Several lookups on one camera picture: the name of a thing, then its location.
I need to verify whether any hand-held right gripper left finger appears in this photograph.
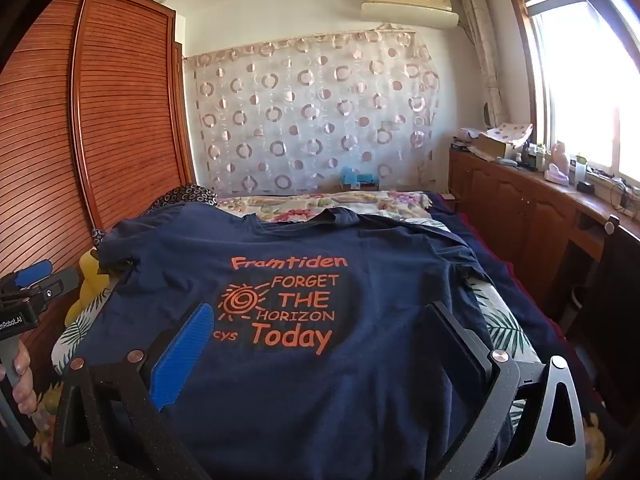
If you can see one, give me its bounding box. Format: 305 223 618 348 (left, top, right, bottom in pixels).
52 302 216 480

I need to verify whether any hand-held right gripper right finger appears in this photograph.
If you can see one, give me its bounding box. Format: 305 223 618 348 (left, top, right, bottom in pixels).
427 301 586 480

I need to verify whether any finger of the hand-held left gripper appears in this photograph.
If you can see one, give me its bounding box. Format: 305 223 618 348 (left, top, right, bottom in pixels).
0 259 55 293

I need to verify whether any navy printed t-shirt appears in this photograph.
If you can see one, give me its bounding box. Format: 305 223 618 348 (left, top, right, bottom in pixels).
75 202 516 480

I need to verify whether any person's left hand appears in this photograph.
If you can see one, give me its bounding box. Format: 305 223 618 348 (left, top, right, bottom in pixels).
0 345 38 416

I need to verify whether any palm-leaf bed sheet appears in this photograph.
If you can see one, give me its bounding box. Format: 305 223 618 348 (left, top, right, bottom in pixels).
50 280 551 406

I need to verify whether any yellow plush toy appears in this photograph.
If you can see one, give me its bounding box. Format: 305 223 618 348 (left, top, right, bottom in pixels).
64 249 118 326

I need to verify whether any navy blanket with red edge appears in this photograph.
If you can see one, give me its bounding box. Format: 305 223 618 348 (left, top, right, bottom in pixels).
430 192 640 461

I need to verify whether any small trash bin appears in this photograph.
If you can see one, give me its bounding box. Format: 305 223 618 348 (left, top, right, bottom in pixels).
570 285 598 321

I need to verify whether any patterned pillow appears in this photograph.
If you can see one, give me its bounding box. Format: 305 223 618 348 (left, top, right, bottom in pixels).
90 184 218 256

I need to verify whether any long wooden cabinet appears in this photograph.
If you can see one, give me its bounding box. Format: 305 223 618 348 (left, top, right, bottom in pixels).
447 145 640 331

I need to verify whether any wooden slatted wardrobe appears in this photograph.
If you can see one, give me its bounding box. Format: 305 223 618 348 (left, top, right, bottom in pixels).
0 0 198 396

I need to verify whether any floral blanket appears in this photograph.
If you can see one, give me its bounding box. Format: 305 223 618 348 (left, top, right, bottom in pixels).
215 190 433 223

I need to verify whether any blue box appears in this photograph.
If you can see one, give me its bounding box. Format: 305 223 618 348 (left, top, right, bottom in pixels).
340 166 378 192

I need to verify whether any cardboard box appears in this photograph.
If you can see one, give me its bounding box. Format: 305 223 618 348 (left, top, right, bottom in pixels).
472 132 516 161

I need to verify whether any pink figurine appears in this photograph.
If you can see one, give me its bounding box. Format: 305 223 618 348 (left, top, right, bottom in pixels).
545 142 571 186

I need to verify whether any circle-print sheer curtain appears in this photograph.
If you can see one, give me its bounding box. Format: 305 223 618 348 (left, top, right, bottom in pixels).
185 27 441 198

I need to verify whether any wood-framed window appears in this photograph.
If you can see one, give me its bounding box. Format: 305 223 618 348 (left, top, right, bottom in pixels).
505 0 640 196

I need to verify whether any pale patterned window curtain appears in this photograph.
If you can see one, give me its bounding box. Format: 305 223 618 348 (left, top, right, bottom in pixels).
457 0 503 128

